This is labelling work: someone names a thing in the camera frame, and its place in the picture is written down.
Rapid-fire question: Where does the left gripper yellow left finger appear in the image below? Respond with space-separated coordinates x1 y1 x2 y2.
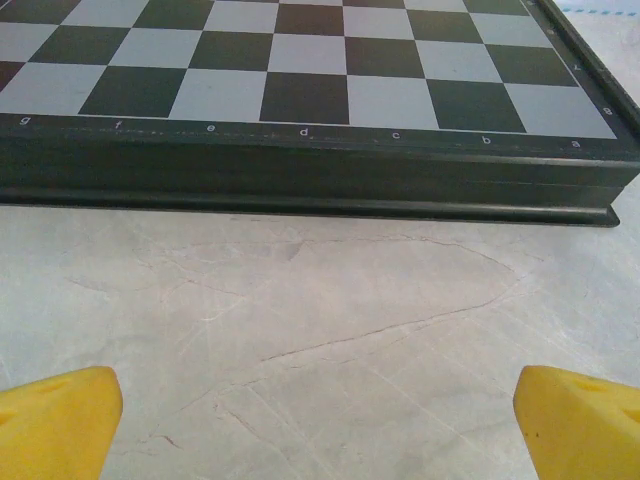
0 365 124 480

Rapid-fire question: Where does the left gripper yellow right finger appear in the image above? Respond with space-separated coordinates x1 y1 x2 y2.
513 365 640 480

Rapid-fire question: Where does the black folding chessboard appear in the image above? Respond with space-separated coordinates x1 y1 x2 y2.
0 0 640 230

